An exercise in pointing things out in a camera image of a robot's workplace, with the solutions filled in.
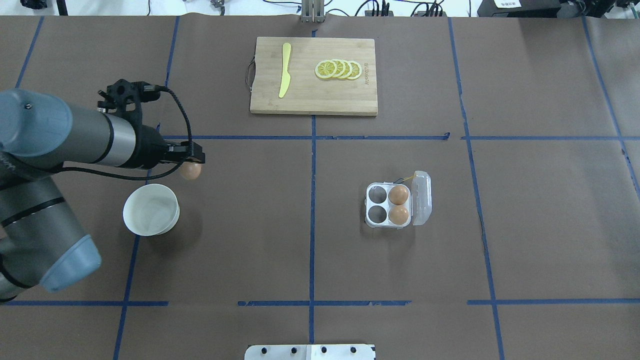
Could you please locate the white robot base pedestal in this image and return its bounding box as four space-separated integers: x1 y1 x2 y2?
244 343 377 360

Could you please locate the lemon slice four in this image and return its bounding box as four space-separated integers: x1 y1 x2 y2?
346 60 362 80

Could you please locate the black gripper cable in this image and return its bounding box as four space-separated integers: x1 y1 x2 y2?
55 86 194 182

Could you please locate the wooden cutting board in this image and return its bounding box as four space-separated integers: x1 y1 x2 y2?
250 36 378 117

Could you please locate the white bowl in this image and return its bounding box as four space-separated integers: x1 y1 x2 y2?
122 183 181 237

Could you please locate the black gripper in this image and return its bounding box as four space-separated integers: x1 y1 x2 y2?
131 125 206 170

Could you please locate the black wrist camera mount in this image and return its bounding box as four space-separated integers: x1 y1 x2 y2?
97 79 163 127

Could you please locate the yellow plastic knife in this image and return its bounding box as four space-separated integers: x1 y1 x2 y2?
278 42 292 99

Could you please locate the brown egg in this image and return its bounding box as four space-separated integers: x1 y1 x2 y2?
388 205 410 227
388 184 410 206
178 162 202 181

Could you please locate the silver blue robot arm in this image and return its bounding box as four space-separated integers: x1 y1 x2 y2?
0 80 206 305

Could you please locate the clear plastic egg box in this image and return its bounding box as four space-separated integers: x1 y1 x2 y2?
363 170 434 230

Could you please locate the lemon slice one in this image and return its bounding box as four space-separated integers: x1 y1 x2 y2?
314 60 339 79

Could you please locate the lemon slice three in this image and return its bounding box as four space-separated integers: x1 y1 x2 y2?
338 60 353 79

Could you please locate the lemon slice two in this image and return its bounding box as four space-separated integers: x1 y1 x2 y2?
331 58 346 78

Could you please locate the aluminium frame post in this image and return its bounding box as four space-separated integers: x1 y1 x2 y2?
300 0 326 23

